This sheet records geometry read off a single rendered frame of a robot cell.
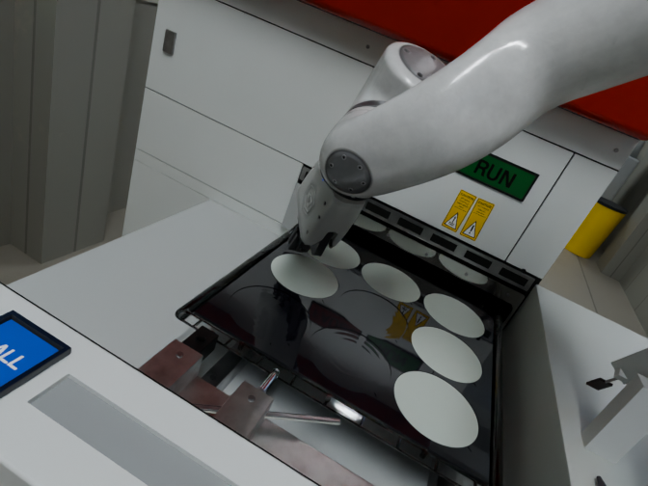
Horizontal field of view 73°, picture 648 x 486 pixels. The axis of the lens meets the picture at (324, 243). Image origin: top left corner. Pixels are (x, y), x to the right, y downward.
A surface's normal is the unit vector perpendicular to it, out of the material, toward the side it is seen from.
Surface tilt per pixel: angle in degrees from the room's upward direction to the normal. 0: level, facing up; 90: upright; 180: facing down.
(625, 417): 90
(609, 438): 90
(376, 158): 106
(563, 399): 0
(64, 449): 0
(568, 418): 0
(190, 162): 90
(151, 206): 90
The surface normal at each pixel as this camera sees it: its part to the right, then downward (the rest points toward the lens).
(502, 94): 0.27, 0.29
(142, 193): -0.36, 0.33
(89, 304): 0.33, -0.83
